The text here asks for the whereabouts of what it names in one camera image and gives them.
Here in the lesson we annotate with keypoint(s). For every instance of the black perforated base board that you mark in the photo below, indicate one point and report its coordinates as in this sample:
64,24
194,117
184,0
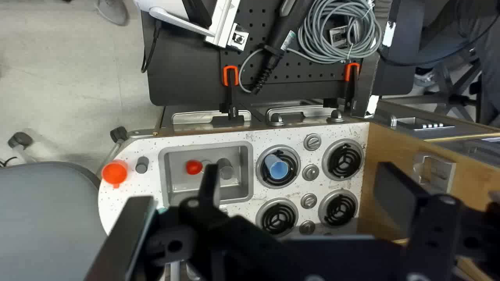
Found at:
181,67

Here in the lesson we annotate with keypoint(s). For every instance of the black spiral stove burner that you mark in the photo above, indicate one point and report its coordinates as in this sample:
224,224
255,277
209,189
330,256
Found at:
344,160
292,172
277,217
338,209

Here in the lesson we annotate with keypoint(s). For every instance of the aluminium profile bracket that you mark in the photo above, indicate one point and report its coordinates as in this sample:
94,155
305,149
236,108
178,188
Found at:
224,25

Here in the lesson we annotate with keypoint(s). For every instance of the wooden toy kitchen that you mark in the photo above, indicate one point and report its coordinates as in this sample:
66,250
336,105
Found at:
244,138

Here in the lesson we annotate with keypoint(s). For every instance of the light blue plastic cup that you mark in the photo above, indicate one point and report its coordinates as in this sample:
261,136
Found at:
275,169

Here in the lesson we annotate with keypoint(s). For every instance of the grey toy sink basin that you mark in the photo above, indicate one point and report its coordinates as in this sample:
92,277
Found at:
177,181

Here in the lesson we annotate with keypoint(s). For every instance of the black caster wheel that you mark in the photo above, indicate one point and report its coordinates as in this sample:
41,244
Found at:
20,139
119,135

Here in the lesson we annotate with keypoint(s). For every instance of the grey round stove knob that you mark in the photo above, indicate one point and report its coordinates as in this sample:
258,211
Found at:
306,227
309,172
311,142
308,200

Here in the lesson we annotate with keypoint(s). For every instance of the grey sink drain plug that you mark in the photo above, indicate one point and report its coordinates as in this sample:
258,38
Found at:
227,167

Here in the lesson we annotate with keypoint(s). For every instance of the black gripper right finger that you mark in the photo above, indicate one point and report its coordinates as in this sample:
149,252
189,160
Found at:
395,200

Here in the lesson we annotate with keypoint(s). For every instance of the dark grey counter peg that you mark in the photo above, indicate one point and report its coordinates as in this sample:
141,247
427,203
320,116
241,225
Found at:
141,164

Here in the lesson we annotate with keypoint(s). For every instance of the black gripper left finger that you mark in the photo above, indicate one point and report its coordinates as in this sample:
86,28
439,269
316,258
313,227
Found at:
209,188

